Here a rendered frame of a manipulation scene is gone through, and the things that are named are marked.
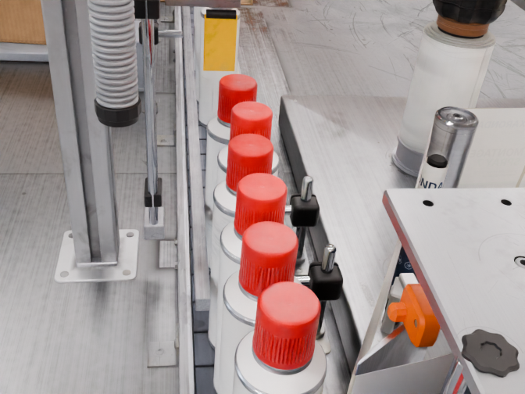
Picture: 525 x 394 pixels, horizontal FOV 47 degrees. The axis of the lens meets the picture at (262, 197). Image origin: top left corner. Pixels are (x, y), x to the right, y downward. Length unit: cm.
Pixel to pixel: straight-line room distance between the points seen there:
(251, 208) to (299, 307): 10
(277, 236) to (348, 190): 42
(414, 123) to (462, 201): 49
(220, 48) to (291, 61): 66
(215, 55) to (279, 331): 34
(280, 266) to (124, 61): 19
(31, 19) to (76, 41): 63
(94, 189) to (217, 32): 21
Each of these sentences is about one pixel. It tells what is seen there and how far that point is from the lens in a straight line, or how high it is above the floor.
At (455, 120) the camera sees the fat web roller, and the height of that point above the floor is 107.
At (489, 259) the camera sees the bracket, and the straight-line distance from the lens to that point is 28.
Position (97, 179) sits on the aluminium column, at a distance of 64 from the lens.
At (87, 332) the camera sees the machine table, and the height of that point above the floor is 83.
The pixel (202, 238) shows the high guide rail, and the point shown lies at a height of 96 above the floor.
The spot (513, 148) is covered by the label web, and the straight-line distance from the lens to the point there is 65.
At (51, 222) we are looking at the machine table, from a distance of 79.
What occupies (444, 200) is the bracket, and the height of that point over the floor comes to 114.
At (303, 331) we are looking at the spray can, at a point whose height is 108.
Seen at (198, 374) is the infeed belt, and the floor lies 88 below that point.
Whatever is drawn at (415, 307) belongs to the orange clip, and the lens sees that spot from 32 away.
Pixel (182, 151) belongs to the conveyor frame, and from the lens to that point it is 82.
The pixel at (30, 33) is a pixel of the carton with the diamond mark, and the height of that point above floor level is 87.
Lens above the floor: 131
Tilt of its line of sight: 36 degrees down
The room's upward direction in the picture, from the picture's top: 5 degrees clockwise
